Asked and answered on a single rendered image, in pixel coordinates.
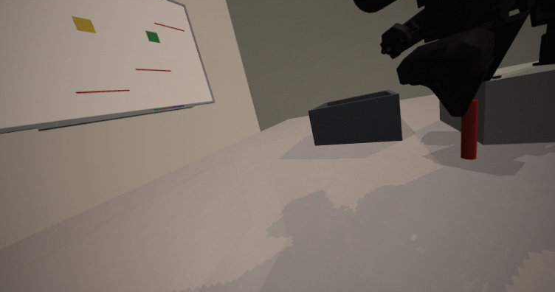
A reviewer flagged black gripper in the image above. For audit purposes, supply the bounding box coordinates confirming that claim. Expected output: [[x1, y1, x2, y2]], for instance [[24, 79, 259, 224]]
[[396, 0, 535, 117]]

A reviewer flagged dark red cylinder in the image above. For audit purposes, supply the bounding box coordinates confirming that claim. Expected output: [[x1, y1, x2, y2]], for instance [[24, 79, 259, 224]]
[[461, 100, 478, 159]]

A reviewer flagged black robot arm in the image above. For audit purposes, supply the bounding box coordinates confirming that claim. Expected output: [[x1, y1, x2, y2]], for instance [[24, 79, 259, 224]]
[[353, 0, 555, 66]]

